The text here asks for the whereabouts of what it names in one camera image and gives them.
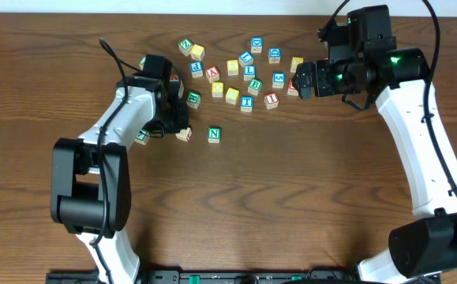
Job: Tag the yellow S block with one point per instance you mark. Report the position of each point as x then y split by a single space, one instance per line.
232 67

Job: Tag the green 4 block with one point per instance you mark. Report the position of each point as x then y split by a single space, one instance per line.
142 137

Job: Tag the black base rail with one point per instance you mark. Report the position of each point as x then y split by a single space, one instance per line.
177 277

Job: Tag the blue L block upper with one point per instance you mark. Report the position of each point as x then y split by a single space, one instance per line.
245 58

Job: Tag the green Z block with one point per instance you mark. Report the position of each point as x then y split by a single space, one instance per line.
185 46

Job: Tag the blue D block right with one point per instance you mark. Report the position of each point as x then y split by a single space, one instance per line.
274 55

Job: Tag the red A block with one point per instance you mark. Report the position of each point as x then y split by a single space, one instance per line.
212 73

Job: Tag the red I block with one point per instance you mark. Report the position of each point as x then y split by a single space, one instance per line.
271 100

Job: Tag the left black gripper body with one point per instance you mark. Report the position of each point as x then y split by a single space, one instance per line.
178 119

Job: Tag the yellow O block centre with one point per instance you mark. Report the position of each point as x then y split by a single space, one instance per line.
217 89

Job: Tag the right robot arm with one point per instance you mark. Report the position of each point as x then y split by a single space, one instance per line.
363 56

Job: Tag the green N block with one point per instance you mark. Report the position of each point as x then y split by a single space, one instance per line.
214 135

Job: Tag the blue l block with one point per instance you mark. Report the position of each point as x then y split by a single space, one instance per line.
245 58
249 72

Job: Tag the blue T block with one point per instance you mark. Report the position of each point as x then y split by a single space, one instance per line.
247 103

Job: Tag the green R block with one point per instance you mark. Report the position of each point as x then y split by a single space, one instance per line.
193 100

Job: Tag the yellow block beside Z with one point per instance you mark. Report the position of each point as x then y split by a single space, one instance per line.
197 52

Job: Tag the red U block right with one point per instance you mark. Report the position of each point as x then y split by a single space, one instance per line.
291 89

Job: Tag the blue L block lower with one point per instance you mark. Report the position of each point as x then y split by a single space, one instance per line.
249 72

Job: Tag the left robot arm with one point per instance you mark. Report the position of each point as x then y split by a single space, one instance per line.
90 182

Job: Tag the blue S block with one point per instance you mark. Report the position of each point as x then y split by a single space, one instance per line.
278 80

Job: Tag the red E block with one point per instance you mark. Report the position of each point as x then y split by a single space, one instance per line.
184 134

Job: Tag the yellow C block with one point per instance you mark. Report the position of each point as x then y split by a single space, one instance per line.
232 95

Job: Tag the green B block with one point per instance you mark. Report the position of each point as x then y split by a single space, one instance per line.
254 86

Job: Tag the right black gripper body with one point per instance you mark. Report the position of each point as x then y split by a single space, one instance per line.
313 79

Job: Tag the blue d block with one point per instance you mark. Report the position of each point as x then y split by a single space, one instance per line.
274 55
256 45

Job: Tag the blue D block top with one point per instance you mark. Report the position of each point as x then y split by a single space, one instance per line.
256 45

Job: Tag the green J block left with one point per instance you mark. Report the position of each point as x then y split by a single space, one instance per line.
142 62

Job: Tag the blue P block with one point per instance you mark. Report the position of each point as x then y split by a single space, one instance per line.
196 69

